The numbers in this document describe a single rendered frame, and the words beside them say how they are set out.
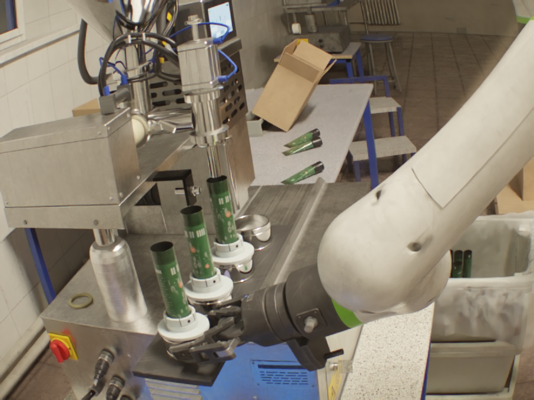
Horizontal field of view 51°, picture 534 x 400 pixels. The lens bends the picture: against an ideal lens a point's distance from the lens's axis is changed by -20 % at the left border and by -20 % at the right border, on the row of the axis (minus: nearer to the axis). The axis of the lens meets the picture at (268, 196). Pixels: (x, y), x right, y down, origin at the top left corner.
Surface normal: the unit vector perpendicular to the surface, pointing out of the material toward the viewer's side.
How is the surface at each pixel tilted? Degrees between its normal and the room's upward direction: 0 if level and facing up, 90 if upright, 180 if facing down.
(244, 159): 90
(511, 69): 48
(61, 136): 90
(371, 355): 0
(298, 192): 0
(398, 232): 63
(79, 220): 90
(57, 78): 90
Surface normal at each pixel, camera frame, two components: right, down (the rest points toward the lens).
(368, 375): -0.14, -0.92
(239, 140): 0.96, -0.04
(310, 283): -0.52, -0.50
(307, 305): -0.43, -0.03
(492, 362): -0.37, 0.48
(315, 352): 0.85, -0.35
